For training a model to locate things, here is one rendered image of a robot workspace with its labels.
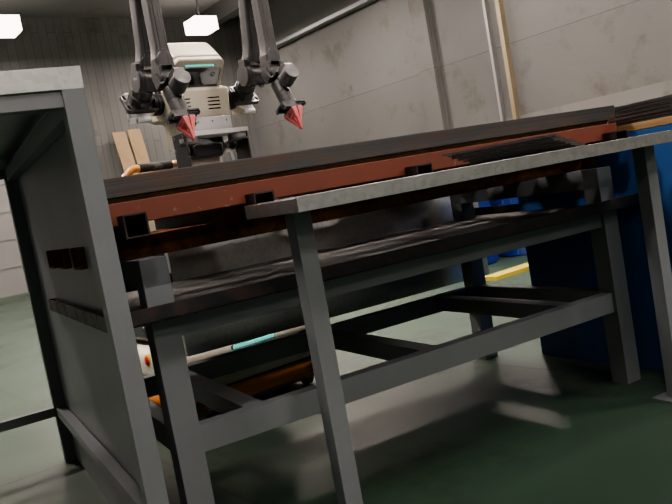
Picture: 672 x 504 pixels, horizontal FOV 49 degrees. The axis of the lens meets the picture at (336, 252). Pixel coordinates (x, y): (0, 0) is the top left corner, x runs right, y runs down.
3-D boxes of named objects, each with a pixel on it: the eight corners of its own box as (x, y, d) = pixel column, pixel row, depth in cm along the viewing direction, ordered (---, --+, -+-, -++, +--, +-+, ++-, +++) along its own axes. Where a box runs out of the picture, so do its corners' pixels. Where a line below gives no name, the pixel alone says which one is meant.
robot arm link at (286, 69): (279, 71, 274) (259, 72, 268) (292, 49, 265) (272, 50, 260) (292, 96, 270) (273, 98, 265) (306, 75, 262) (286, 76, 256)
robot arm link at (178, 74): (174, 76, 248) (150, 77, 243) (185, 52, 239) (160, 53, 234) (187, 104, 244) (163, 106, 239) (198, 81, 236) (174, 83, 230)
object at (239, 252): (489, 274, 301) (476, 190, 298) (188, 356, 240) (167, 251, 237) (483, 274, 305) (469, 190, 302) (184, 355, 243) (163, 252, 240)
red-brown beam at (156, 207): (618, 137, 225) (615, 118, 225) (108, 227, 151) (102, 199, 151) (595, 141, 233) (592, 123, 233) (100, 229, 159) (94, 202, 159)
